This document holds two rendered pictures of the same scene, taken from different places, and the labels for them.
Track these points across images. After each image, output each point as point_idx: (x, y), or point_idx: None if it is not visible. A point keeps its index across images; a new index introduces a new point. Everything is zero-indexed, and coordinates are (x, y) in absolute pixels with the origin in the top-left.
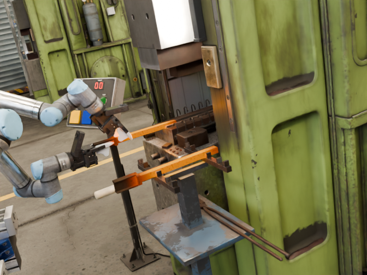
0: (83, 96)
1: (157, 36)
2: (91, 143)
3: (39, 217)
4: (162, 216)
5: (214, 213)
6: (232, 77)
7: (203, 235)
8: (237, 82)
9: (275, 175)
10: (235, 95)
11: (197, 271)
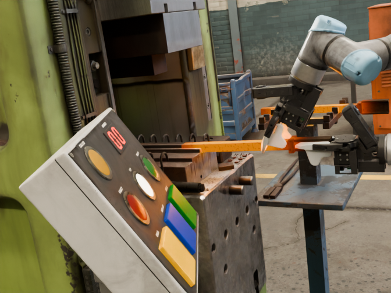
0: (327, 43)
1: None
2: (325, 145)
3: None
4: (319, 196)
5: (283, 181)
6: (205, 50)
7: (322, 172)
8: (209, 54)
9: None
10: (207, 71)
11: (324, 231)
